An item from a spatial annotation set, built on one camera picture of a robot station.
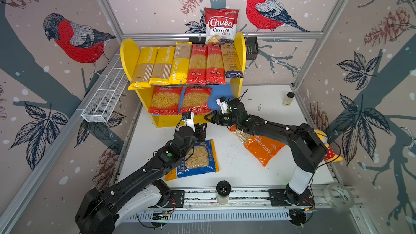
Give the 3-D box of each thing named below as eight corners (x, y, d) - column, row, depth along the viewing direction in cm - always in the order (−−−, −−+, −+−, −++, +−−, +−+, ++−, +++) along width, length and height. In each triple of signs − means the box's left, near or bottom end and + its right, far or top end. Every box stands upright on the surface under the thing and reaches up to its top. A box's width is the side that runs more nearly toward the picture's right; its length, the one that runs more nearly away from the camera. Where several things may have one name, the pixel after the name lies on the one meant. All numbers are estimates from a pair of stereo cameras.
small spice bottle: (283, 106, 111) (288, 96, 103) (281, 101, 114) (286, 91, 106) (289, 106, 111) (295, 96, 103) (288, 101, 114) (293, 91, 106)
